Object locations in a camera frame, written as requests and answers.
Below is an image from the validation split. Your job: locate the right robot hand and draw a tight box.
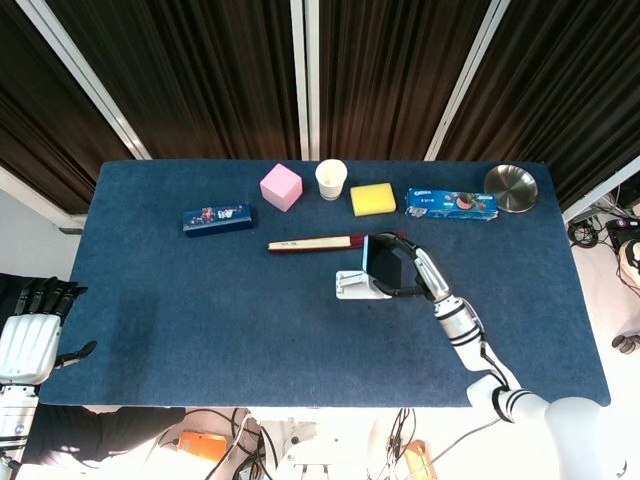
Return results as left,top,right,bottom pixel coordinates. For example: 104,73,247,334
372,230,453,304

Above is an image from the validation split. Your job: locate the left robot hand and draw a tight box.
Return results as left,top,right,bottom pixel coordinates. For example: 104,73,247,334
0,277,99,387

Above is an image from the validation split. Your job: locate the black smartphone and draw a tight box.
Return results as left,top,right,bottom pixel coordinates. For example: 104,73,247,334
360,234,404,292

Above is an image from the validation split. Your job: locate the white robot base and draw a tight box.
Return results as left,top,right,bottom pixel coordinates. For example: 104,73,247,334
273,434,351,480

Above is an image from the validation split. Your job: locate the white plastic bracket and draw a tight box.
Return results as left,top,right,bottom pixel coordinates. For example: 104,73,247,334
334,269,396,301

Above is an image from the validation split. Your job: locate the blue Oreo cookie box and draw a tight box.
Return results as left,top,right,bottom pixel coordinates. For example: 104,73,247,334
404,187,500,223

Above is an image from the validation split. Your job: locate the yellow sponge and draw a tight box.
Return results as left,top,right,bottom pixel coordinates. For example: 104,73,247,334
349,182,398,218

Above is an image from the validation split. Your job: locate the black fabric cover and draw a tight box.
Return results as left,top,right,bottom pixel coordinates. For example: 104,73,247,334
22,405,187,469

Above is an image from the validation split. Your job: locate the round steel plate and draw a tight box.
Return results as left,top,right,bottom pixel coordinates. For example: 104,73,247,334
483,163,541,214

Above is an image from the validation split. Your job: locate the dark red folding fan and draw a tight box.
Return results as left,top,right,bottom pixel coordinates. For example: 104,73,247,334
267,230,407,256

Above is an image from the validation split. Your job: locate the white paper cup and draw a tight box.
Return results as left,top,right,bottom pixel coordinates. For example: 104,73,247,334
314,159,348,202

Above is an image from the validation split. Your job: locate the pink cube block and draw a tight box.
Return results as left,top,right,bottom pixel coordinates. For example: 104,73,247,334
258,162,304,213

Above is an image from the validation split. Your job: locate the black electronic device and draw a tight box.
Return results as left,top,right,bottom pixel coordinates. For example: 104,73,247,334
606,218,640,251

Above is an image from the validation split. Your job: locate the blue table cloth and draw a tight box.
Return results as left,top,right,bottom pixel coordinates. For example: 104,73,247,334
37,159,612,409

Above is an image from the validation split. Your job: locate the orange box device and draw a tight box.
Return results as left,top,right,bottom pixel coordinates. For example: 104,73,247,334
178,430,227,464

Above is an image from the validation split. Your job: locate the black chair caster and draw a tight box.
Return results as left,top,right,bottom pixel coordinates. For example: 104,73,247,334
612,333,640,355

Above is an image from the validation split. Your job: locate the dark brown pleated curtain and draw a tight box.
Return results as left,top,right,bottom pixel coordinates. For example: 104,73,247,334
437,0,640,211
317,0,489,161
0,0,135,216
45,0,304,161

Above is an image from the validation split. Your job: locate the dark blue printed box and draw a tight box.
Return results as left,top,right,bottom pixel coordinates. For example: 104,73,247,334
181,202,258,239

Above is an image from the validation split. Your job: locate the white partition frame post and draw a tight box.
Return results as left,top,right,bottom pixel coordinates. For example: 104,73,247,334
562,154,640,225
17,0,153,161
289,0,324,161
425,0,507,162
0,164,87,235

